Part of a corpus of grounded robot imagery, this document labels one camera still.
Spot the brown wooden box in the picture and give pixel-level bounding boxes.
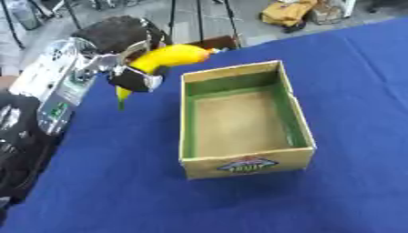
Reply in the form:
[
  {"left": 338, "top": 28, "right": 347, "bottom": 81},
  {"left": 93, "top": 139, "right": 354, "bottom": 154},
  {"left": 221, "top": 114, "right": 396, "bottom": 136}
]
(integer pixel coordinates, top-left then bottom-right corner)
[{"left": 186, "top": 34, "right": 242, "bottom": 51}]

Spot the tan cardboard box green inside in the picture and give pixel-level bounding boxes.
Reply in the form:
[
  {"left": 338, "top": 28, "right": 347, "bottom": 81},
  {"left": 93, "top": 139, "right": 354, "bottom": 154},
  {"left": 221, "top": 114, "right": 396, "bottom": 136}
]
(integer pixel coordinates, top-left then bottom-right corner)
[{"left": 177, "top": 59, "right": 319, "bottom": 180}]

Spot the yellow bag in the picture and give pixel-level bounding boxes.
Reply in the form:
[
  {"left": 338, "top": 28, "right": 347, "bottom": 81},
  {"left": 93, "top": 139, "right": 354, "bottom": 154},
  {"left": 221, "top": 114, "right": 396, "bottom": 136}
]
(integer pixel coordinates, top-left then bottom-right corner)
[{"left": 258, "top": 0, "right": 321, "bottom": 28}]

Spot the yellow toy banana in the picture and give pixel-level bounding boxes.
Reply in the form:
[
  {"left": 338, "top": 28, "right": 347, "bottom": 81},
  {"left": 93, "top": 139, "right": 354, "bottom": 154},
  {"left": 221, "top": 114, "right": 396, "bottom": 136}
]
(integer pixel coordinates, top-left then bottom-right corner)
[{"left": 115, "top": 44, "right": 220, "bottom": 112}]

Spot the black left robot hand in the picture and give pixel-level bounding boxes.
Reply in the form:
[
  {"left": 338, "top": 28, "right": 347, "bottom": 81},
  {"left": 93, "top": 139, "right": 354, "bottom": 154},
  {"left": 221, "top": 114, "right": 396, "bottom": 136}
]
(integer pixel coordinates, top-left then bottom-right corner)
[{"left": 70, "top": 15, "right": 172, "bottom": 94}]

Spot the black tripod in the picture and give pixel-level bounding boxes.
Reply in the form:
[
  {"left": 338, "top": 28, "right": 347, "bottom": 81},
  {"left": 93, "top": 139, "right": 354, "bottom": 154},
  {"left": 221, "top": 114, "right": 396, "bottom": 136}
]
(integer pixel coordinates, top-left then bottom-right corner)
[{"left": 167, "top": 0, "right": 244, "bottom": 49}]

